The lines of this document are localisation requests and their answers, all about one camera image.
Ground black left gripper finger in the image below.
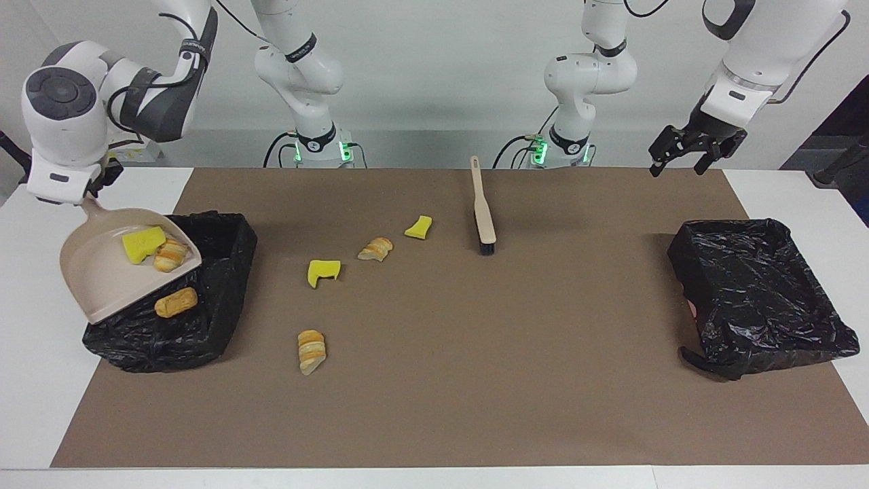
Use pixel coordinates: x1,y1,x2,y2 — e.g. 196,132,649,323
648,126,700,177
694,132,747,176

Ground beige plastic dustpan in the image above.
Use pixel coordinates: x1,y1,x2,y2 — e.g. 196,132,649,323
60,196,203,325

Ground pale bread piece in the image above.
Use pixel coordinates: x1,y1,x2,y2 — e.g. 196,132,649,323
153,238,189,274

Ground brown bread roll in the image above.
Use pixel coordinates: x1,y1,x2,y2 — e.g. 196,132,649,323
154,287,199,319

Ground beige brush black bristles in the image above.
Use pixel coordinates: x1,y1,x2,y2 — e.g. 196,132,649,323
470,156,497,256

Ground bin with black bag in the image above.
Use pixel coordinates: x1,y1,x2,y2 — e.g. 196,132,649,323
83,211,259,373
667,218,861,381

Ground white socket box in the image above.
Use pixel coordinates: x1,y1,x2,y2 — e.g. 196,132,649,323
112,139,164,164

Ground black stand foot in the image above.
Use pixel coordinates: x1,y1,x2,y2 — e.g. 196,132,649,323
807,132,869,189
0,129,31,181

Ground striped bread slices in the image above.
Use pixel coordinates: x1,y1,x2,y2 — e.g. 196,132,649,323
297,329,327,376

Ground striped croissant piece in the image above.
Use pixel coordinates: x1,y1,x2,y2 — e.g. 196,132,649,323
358,237,394,263

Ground brown table mat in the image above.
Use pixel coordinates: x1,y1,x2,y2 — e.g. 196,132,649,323
51,168,869,468

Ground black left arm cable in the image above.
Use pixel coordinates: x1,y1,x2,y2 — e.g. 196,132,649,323
767,0,853,106

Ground black right base cable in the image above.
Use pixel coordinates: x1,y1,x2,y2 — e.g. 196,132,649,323
263,132,299,168

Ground black base cable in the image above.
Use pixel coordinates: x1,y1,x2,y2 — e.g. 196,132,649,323
493,134,544,169
263,132,299,168

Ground black left base cable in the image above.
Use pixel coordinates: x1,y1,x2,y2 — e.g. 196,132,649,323
493,134,544,169

